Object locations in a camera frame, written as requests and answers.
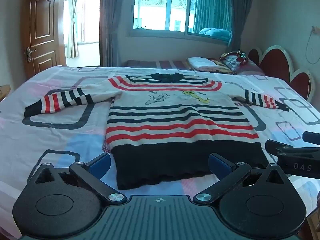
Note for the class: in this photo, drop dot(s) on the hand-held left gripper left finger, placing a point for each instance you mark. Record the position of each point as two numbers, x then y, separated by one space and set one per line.
100 166

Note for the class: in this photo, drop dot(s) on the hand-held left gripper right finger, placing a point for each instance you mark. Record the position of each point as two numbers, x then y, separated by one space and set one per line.
220 166

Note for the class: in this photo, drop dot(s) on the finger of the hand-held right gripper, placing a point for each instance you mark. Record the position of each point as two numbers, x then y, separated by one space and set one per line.
277 148
312 138

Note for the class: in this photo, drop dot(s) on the striped cartoon print sweater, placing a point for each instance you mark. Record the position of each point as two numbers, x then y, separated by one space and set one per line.
175 120

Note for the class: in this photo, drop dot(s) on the white patterned bed sheet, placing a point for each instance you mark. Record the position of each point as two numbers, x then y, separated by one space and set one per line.
50 135

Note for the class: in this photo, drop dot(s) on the red scalloped headboard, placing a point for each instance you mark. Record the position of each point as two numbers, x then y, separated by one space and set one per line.
275 65

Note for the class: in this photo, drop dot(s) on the colourful crumpled cloth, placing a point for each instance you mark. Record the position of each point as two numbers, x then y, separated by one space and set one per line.
233 58

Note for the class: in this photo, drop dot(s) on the white folded cloth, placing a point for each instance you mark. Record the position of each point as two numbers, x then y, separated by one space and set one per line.
200 62

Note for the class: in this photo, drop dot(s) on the wooden furniture edge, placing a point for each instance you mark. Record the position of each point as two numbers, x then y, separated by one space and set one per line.
4 92

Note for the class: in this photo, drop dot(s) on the teal cushion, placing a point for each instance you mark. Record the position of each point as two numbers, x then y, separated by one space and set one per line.
215 33

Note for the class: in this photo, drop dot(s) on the grey window curtain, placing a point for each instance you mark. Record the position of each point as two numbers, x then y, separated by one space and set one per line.
240 17
112 30

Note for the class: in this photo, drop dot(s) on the white sheer curtain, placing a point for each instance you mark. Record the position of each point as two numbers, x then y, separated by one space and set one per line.
73 22

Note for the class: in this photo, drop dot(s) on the brown wooden door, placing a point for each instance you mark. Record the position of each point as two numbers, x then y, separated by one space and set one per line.
42 30

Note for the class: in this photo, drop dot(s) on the teal curtain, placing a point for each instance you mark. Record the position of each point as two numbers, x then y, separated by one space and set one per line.
212 7

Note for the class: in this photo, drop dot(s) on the sliding glass window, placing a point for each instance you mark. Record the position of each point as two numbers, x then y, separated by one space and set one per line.
155 12

